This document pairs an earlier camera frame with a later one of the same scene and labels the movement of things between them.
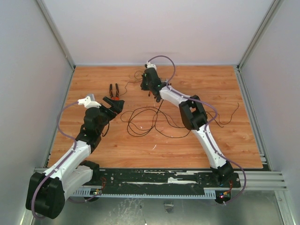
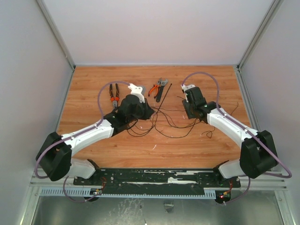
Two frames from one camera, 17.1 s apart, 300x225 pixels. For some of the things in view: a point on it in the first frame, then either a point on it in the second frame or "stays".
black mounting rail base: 254,180 stays
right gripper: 147,82 -> 187,109
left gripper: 116,105 -> 148,111
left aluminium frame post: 48,17 stays
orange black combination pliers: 116,97 stays
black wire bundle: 134,81 -> 184,111
